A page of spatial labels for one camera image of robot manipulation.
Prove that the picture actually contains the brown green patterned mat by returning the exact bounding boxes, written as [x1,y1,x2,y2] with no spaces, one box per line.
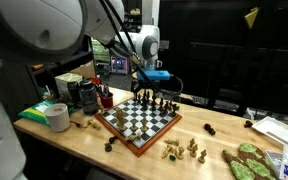
[221,148,257,180]
[237,142,278,180]

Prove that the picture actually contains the black tripod stand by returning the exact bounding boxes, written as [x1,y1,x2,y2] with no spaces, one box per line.
[235,0,268,118]

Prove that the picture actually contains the green plastic package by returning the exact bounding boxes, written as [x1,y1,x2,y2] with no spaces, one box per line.
[17,99,56,126]

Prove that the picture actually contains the black keyboard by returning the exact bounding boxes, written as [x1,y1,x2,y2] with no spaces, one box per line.
[187,94,248,114]

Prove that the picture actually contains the white flat tray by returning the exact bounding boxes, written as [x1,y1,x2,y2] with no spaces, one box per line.
[251,115,288,151]

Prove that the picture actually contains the brown cardboard box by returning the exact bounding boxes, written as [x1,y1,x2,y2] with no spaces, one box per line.
[71,60,97,80]

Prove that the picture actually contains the black pen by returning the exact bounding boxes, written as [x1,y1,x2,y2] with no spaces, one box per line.
[95,84,104,98]

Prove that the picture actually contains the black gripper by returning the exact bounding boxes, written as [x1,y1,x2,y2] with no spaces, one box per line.
[131,78,157,99]

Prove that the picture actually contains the purple lit 3D printer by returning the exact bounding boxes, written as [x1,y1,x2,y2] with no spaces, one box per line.
[109,55,131,75]

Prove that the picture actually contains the white Chemex filter box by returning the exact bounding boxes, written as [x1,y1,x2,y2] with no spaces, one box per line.
[54,72,84,99]

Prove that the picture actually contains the stacked green white boxes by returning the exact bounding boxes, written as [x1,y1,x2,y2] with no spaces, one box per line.
[91,38,111,64]

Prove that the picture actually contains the white paper cup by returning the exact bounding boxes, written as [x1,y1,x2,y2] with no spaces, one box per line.
[43,103,72,133]

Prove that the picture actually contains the blue pen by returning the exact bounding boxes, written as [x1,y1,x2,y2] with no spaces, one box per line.
[102,83,110,98]

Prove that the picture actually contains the red pen cup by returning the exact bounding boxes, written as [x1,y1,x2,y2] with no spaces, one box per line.
[98,92,114,109]

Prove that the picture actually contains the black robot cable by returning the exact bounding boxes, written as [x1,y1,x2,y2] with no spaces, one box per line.
[98,0,185,98]

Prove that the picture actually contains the black coffee grinder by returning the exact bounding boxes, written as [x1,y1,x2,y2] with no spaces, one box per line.
[67,81,82,104]

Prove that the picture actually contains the red framed chess board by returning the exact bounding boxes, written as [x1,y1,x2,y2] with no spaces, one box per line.
[94,94,183,158]

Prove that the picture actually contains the yellow triangular sign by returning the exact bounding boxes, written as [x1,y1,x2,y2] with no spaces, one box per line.
[243,6,260,29]

